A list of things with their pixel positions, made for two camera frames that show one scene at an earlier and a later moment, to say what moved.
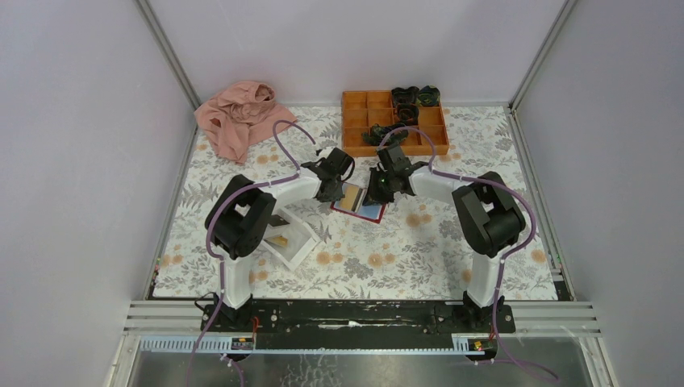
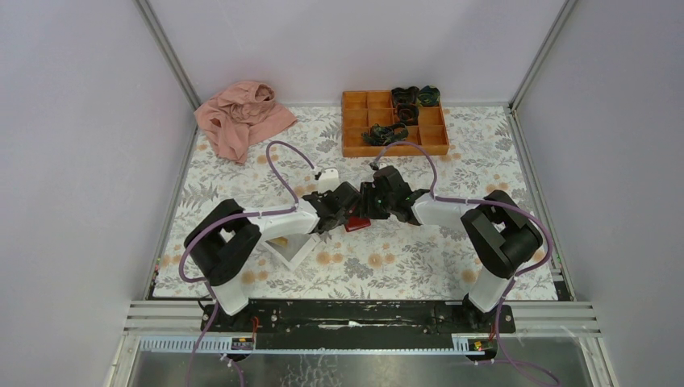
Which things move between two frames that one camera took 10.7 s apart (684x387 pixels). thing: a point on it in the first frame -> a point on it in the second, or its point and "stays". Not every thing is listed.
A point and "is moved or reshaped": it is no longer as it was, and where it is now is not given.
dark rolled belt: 407,113 stays
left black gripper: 335,195 -> 319,196
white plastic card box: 290,243 stays
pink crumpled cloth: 239,116 stays
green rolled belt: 429,95 stays
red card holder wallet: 352,203 is moved or reshaped
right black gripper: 373,194 -> 369,190
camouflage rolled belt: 377,134 stays
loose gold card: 278,240 stays
